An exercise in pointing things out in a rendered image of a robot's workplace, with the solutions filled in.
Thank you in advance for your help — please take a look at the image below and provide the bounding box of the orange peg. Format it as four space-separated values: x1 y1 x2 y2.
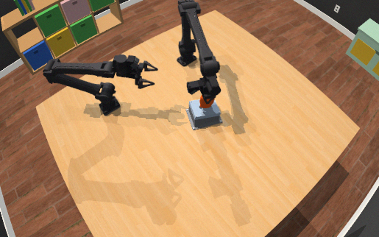
199 95 214 108

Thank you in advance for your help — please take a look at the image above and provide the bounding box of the light blue plate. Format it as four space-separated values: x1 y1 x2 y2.
189 99 221 120

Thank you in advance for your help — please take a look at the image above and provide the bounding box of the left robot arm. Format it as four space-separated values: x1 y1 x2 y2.
177 0 222 96

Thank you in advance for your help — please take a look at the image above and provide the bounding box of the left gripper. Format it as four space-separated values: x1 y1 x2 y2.
200 88 216 104

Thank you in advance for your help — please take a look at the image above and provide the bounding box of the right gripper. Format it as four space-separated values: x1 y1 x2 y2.
125 60 158 89

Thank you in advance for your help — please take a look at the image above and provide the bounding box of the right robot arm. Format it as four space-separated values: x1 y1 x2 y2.
43 54 140 114

